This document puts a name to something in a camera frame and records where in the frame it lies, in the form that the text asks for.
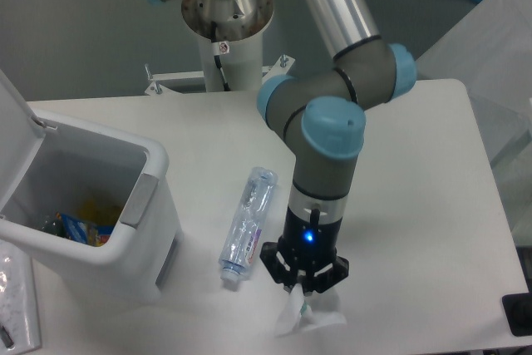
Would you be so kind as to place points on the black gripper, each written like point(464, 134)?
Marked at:
point(308, 246)

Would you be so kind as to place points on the white trash can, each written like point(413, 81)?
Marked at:
point(51, 163)

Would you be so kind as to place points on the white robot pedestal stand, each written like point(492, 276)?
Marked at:
point(224, 66)

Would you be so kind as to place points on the colourful snack wrapper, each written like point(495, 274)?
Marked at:
point(85, 232)

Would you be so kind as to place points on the black device at table edge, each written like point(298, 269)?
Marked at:
point(517, 308)

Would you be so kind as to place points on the white tissue wrapper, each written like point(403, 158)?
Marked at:
point(303, 313)

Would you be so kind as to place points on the clear plastic sheet tray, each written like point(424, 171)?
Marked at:
point(20, 327)

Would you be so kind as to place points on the crushed clear plastic bottle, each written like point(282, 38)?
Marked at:
point(242, 240)

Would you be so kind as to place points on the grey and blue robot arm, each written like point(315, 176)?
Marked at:
point(320, 119)

